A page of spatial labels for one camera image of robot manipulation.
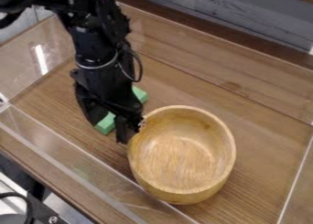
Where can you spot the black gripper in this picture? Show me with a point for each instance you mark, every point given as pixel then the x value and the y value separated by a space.
pixel 103 90

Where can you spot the green rectangular block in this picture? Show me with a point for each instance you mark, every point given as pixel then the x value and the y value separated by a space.
pixel 107 125

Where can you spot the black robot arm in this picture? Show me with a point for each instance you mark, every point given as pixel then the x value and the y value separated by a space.
pixel 95 23

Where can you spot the wooden brown bowl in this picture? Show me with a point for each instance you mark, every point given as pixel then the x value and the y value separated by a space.
pixel 182 155

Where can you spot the clear acrylic enclosure walls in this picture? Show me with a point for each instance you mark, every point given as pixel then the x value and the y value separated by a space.
pixel 253 82

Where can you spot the black table mount bracket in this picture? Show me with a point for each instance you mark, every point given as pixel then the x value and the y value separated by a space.
pixel 42 214

